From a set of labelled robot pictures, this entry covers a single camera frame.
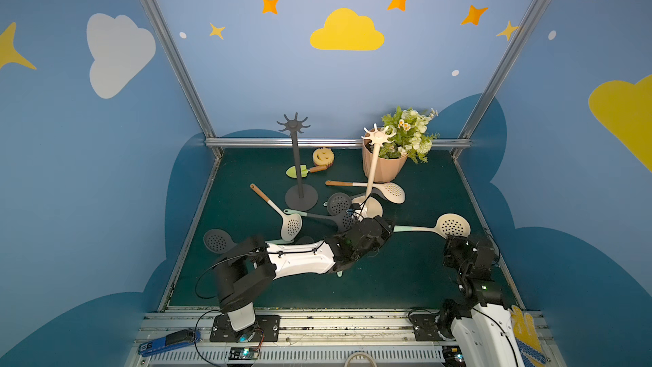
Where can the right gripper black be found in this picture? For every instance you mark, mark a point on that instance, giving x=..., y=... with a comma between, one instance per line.
x=456, y=247

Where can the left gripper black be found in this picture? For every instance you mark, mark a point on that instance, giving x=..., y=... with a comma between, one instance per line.
x=354, y=214

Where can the grey skimmer mint handle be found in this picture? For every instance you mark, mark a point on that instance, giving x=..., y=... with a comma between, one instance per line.
x=338, y=204
x=326, y=218

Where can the cream utensil rack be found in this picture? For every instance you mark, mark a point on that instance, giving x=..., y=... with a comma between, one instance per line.
x=373, y=140

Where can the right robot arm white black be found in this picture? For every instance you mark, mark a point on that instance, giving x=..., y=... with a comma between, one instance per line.
x=481, y=324

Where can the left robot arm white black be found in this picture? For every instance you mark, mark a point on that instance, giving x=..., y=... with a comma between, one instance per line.
x=246, y=271

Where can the dark grey utensil rack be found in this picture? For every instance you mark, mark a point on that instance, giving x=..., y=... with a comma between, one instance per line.
x=298, y=197

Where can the grey skimmer far left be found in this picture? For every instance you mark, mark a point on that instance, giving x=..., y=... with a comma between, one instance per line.
x=218, y=241

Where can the yellow smiley sponge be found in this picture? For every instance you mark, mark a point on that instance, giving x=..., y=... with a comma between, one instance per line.
x=323, y=157

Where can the yellow blue work glove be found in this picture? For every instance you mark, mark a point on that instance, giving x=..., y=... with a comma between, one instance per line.
x=527, y=339

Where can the pink pot with flowers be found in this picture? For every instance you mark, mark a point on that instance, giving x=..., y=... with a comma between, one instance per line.
x=411, y=141

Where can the cream skimmer wooden handle right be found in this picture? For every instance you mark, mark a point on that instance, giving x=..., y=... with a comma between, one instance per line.
x=388, y=191

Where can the cream skimmer wooden handle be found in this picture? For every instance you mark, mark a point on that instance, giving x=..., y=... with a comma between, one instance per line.
x=291, y=223
x=388, y=191

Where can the cream skimmer wooden handle left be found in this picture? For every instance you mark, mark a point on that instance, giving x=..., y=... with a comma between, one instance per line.
x=291, y=223

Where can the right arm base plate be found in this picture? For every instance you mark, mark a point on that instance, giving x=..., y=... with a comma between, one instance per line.
x=426, y=329

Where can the small green trowel wooden handle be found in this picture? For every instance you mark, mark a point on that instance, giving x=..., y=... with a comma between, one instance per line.
x=304, y=170

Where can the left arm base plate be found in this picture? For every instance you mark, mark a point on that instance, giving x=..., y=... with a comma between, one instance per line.
x=265, y=329

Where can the blue tool on rail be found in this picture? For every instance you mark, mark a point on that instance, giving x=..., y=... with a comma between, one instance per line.
x=173, y=341

